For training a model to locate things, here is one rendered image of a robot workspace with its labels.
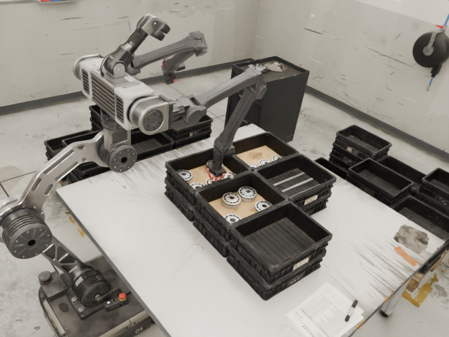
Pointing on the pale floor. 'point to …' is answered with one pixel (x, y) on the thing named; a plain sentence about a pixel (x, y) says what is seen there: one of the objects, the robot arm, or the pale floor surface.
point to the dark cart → (273, 98)
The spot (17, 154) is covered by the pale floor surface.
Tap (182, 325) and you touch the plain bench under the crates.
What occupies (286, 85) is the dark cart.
